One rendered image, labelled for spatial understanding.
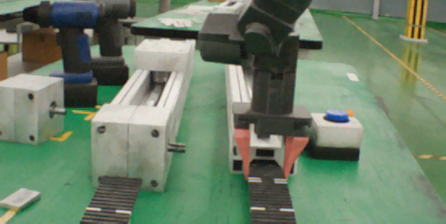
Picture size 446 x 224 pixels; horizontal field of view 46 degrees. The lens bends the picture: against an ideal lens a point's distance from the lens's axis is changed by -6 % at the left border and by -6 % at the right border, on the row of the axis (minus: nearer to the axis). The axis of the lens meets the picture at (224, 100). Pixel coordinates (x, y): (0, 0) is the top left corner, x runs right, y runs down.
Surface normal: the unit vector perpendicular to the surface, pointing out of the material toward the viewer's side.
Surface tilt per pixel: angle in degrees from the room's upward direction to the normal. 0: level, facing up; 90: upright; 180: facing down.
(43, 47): 90
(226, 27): 45
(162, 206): 0
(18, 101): 90
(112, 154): 90
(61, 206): 0
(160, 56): 90
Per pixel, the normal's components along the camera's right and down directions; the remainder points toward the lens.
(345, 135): 0.01, 0.24
